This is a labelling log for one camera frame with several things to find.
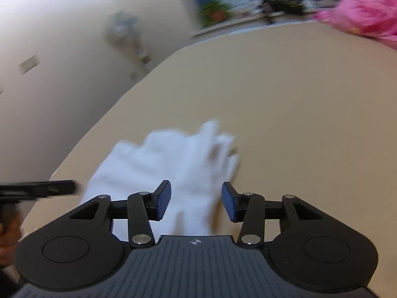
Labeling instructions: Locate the person's left hand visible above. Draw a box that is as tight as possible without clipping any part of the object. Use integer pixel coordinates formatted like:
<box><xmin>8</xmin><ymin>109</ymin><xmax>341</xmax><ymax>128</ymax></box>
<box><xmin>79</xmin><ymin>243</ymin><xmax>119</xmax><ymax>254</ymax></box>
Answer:
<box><xmin>0</xmin><ymin>210</ymin><xmax>22</xmax><ymax>267</ymax></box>

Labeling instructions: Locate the potted green plant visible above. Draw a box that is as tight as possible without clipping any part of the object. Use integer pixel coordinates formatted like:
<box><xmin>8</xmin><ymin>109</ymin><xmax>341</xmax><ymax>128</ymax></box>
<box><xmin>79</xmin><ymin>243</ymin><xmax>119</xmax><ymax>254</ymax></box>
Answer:
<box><xmin>200</xmin><ymin>0</ymin><xmax>232</xmax><ymax>28</ymax></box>

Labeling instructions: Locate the white t-shirt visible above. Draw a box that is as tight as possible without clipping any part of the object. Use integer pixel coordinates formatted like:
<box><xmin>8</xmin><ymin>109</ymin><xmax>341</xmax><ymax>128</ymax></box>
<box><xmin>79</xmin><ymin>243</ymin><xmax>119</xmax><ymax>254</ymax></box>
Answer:
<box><xmin>81</xmin><ymin>119</ymin><xmax>239</xmax><ymax>239</ymax></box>

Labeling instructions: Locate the wall light switch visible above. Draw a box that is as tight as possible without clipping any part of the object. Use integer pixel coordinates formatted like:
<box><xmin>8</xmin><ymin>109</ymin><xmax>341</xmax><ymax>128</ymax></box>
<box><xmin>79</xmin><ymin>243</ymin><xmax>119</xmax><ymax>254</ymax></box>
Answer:
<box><xmin>19</xmin><ymin>55</ymin><xmax>40</xmax><ymax>75</ymax></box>

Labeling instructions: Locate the pink quilt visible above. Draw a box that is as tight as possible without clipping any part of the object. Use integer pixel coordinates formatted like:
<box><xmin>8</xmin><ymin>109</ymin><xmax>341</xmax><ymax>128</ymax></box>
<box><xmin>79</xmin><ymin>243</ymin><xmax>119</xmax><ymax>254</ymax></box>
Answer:
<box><xmin>314</xmin><ymin>0</ymin><xmax>396</xmax><ymax>49</ymax></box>

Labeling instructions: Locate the white standing fan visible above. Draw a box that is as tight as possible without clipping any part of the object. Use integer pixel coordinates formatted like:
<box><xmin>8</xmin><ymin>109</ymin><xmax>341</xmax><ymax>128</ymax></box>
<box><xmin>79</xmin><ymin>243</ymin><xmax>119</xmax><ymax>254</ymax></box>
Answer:
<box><xmin>104</xmin><ymin>10</ymin><xmax>153</xmax><ymax>71</ymax></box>

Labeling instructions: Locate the wall power socket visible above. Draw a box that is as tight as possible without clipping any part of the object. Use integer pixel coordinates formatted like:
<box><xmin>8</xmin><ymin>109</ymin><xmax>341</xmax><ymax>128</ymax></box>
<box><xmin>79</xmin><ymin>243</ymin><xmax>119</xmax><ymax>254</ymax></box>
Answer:
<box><xmin>129</xmin><ymin>71</ymin><xmax>140</xmax><ymax>81</ymax></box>

